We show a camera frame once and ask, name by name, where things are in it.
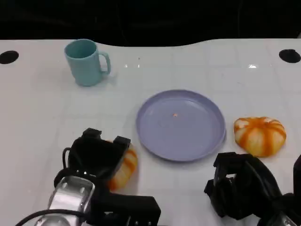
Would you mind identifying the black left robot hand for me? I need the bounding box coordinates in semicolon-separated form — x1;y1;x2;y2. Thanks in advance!
67;128;132;181

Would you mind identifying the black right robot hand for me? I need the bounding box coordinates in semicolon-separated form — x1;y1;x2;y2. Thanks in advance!
203;152;284;221

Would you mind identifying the orange white toy bread roll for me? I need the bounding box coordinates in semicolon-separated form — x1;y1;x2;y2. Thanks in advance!
233;116;287;158
105;140;139;191

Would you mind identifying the pale green mug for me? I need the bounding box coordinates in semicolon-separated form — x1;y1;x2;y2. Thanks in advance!
64;39;111;87

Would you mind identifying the lilac plate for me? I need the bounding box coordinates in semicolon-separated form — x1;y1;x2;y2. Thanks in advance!
135;89;227;163

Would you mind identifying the black table grommet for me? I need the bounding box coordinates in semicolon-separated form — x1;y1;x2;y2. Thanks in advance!
0;50;19;65
278;48;301;64

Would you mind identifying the thin black left wrist cable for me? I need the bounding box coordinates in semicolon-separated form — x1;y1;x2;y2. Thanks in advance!
62;146;72;170

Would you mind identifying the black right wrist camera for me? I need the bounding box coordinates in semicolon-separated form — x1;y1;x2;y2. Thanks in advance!
293;154;301;196

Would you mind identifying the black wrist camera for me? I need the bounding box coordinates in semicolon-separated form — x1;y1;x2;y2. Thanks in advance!
293;154;301;196
90;188;162;226

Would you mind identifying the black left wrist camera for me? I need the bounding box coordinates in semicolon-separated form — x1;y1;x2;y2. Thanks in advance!
90;188;162;226

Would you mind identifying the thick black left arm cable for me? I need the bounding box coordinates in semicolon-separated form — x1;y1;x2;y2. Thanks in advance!
14;208;87;226

